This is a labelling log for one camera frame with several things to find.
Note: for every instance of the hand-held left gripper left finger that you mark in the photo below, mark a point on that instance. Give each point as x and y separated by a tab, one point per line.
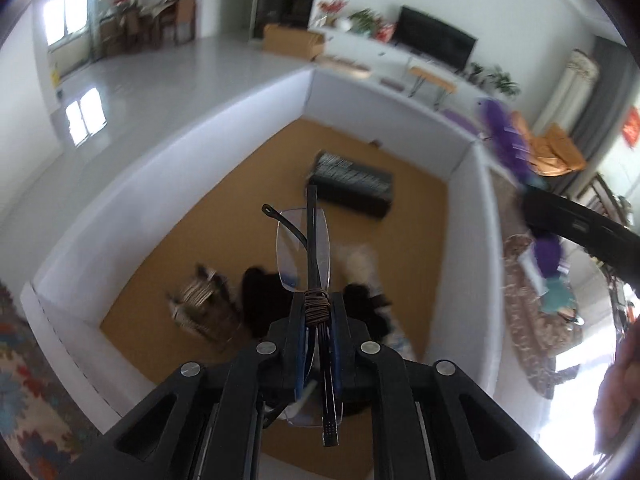
299	375

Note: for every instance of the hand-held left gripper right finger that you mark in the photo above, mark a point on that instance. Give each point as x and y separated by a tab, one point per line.
336	355

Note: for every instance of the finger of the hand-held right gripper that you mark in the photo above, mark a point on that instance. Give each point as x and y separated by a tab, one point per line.
575	225

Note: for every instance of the rimless glasses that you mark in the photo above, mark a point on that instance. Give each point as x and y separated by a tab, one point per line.
314	240

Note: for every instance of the purple teal hair accessory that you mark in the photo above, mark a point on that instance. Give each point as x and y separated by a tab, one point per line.
502	130

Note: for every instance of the large rhinestone hair claw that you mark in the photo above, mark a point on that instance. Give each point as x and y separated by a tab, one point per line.
200	302

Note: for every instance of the black cardboard box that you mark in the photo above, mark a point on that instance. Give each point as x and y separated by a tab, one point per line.
350	185

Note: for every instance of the white cardboard storage box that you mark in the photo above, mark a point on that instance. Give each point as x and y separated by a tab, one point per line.
150	185

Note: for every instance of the person's right hand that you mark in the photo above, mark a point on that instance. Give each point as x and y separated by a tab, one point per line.
620	390

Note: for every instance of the dark wooden chair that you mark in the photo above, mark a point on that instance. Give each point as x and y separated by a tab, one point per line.
602	200

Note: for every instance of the orange lounge chair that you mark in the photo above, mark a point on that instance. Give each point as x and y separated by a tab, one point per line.
555	152

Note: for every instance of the grey curtain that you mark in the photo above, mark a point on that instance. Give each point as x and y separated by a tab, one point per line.
597	120

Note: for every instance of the standing air conditioner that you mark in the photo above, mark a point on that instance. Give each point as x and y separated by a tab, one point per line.
570	85

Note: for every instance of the large leafy potted plant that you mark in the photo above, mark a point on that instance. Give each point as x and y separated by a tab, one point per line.
502	82

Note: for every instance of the small potted plant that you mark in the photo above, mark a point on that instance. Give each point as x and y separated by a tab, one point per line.
476	72

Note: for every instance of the wooden bench with metal legs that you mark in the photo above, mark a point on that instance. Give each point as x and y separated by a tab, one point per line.
432	79

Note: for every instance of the black television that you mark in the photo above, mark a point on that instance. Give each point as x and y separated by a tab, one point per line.
435	40

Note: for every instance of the white television cabinet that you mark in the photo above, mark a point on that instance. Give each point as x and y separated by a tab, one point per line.
380	57

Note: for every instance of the patterned rug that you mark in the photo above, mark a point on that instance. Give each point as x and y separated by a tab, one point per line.
30	385

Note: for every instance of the red gift bag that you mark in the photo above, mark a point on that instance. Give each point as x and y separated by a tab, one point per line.
386	32

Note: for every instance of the green potted plant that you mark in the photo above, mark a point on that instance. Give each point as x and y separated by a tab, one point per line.
364	21

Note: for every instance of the open brown cardboard box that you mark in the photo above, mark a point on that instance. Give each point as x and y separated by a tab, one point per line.
292	42

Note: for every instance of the red flower plant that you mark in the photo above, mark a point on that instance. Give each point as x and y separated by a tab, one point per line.
332	9

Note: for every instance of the wooden furniture set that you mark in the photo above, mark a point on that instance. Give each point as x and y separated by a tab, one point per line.
150	22

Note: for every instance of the red wall hanging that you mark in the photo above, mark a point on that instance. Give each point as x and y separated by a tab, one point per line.
631	127

